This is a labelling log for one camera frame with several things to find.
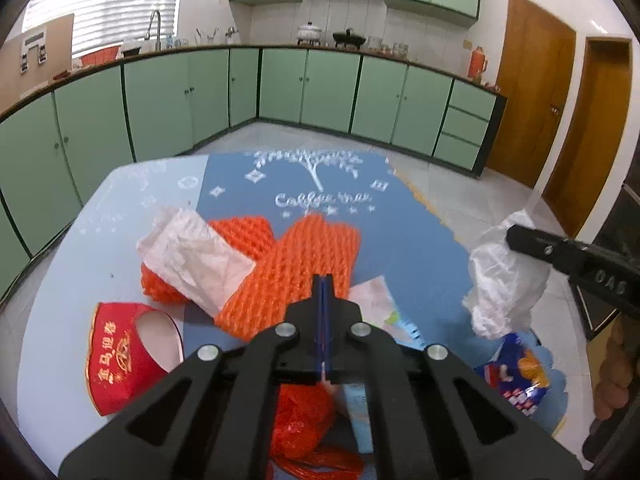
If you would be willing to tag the green kitchen base cabinets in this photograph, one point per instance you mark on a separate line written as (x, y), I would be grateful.
(150, 105)

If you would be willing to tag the white window blinds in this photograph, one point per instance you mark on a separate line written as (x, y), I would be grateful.
(110, 0)

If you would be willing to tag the clear plastic bag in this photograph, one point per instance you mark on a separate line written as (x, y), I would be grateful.
(500, 280)

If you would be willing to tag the red thermos jug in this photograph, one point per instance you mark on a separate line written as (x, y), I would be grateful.
(477, 62)

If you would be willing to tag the orange plastic bag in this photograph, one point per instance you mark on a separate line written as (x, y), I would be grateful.
(300, 420)

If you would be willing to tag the black appliance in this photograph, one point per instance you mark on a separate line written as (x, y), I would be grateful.
(625, 210)

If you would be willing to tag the red plastic basin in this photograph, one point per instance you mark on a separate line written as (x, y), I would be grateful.
(100, 56)

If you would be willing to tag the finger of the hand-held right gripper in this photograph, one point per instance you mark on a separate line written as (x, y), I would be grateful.
(560, 252)

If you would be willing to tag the wooden door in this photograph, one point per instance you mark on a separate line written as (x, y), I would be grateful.
(590, 135)
(530, 95)

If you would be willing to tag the white green milk carton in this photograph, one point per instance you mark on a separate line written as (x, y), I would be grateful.
(375, 300)

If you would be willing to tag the steel kitchen faucet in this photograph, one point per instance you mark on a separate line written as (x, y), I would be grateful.
(157, 22)

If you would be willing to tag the person's right hand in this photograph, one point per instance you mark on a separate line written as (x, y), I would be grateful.
(612, 375)

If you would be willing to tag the large orange foam fruit net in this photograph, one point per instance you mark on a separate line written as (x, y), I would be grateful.
(300, 260)

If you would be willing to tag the blue snack packet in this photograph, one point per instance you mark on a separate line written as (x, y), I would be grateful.
(520, 375)

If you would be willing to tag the steel kettle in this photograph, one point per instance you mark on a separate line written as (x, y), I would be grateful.
(231, 36)

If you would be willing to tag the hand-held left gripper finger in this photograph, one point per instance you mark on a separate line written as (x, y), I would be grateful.
(329, 310)
(318, 310)

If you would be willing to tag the row of glass jars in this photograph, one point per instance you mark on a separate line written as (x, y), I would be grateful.
(390, 49)

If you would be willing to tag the red flattened paper cup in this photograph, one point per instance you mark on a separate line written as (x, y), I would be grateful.
(120, 360)

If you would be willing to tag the small orange foam fruit net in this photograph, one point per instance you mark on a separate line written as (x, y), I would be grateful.
(240, 232)

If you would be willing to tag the black wok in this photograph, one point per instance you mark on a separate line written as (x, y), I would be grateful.
(347, 40)

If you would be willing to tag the white crumpled paper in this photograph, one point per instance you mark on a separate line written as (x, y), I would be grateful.
(190, 255)

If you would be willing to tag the white cooking pot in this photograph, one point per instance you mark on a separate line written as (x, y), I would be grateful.
(309, 35)

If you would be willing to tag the utensil holder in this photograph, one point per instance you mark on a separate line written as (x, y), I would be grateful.
(206, 39)

